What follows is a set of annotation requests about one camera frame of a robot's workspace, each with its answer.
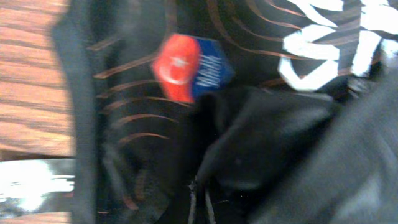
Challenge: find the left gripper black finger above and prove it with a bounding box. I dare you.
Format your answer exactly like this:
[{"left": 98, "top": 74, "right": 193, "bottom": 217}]
[{"left": 174, "top": 90, "right": 339, "bottom": 223}]

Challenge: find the black printed cycling jersey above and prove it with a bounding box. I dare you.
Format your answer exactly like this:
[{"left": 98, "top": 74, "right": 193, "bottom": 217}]
[{"left": 52, "top": 0, "right": 397, "bottom": 223}]

